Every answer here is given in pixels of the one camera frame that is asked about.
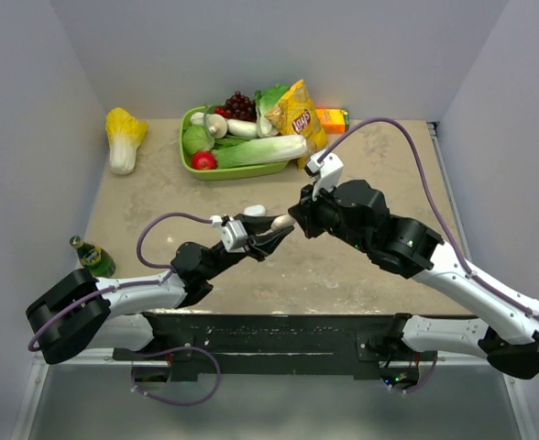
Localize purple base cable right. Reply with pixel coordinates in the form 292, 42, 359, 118
386, 353, 440, 395

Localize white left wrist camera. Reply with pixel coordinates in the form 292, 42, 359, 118
210, 215, 248, 253

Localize dark red grapes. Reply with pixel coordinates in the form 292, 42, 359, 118
214, 91, 257, 122

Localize red apple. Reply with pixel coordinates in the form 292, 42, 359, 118
191, 151, 217, 171

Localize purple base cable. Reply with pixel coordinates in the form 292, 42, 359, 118
386, 353, 440, 395
130, 346, 223, 407

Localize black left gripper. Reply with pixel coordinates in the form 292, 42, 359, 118
203, 214, 293, 281

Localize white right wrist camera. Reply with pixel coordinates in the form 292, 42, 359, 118
304, 151, 344, 201

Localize round green cabbage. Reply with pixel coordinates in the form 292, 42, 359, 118
181, 125, 215, 156

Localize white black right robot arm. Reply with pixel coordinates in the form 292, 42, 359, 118
289, 180, 539, 380

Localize yellow napa cabbage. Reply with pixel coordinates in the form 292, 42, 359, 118
105, 107, 149, 175

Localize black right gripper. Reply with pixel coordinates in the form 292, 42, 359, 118
290, 176, 372, 252

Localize white earbud charging case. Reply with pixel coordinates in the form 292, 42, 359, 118
243, 204, 267, 217

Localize orange juice carton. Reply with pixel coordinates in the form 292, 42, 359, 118
316, 108, 350, 135

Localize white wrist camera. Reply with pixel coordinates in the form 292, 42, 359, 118
304, 151, 344, 201
210, 215, 248, 253

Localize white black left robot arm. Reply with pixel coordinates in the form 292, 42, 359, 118
26, 214, 294, 365

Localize long green white cabbage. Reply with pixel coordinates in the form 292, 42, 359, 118
212, 135, 307, 169

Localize beige earbud case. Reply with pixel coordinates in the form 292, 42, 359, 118
270, 214, 296, 231

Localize green plastic basket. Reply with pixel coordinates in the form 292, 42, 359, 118
178, 106, 290, 182

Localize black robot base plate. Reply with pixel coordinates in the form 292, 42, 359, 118
114, 313, 434, 383

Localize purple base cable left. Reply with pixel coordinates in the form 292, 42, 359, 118
130, 346, 223, 407

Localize aluminium frame rail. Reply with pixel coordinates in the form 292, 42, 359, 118
426, 121, 470, 260

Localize beige mushroom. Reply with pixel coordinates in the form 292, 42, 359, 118
190, 112, 228, 139

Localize green glass bottle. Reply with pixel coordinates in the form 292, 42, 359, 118
70, 236, 116, 278

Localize yellow Lays chip bag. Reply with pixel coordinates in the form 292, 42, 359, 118
262, 79, 328, 170

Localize green leafy lettuce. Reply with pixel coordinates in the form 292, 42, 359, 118
255, 84, 290, 138

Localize white radish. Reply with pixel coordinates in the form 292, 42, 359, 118
226, 119, 259, 139

